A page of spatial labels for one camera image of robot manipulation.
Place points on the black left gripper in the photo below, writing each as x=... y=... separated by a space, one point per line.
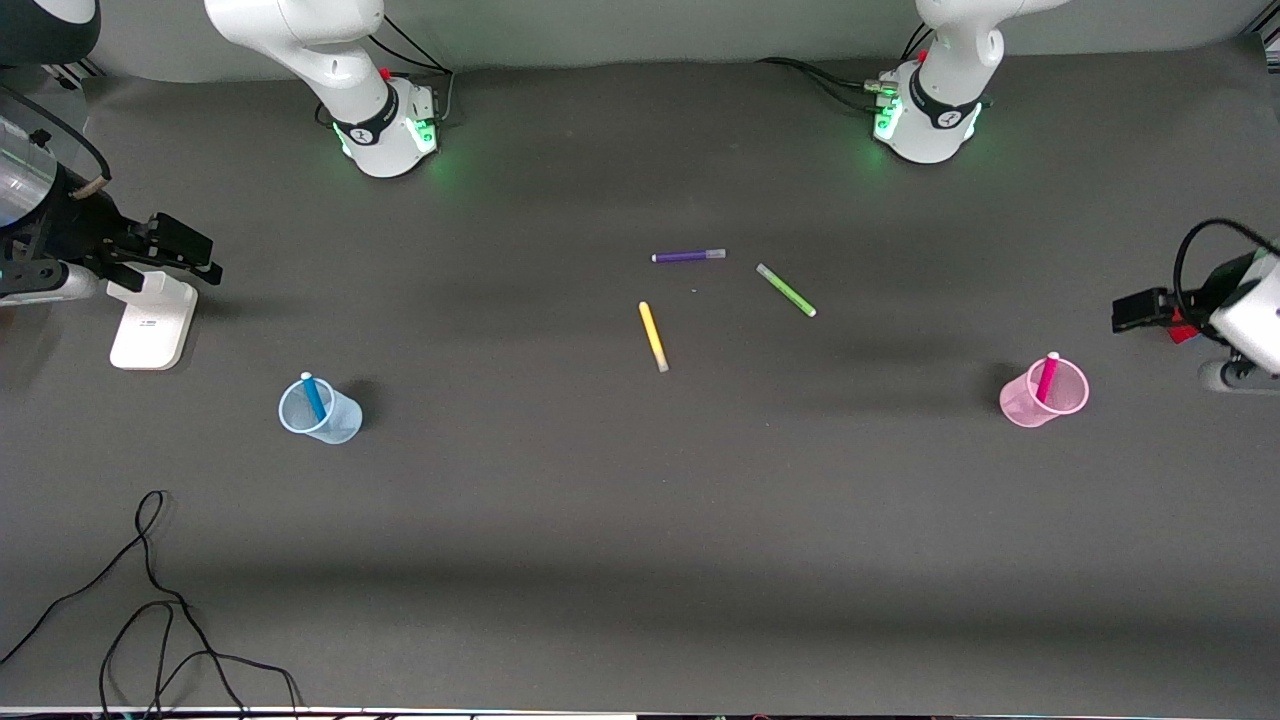
x=1187 y=303

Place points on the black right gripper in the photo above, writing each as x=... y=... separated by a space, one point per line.
x=70 y=230

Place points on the pink marker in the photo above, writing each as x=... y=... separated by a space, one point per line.
x=1047 y=378

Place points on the blue marker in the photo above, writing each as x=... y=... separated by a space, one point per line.
x=315 y=398

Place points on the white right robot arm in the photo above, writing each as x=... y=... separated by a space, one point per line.
x=340 y=60

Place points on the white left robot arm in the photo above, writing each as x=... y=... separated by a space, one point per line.
x=940 y=100

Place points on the small red plastic part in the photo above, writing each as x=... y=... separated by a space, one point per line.
x=1183 y=333

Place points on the white plastic stand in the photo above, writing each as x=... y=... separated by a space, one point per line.
x=150 y=325

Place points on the translucent pink cup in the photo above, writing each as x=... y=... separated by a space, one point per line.
x=1015 y=408

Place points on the translucent blue cup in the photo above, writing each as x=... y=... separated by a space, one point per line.
x=345 y=425

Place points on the green marker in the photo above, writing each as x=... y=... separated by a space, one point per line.
x=786 y=290

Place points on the purple marker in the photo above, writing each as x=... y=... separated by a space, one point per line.
x=690 y=256

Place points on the yellow marker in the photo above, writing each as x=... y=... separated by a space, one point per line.
x=653 y=336

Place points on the dark grey table mat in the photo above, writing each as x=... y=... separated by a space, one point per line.
x=640 y=560

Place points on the aluminium frame rail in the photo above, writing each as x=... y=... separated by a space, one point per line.
x=75 y=72
x=1262 y=38

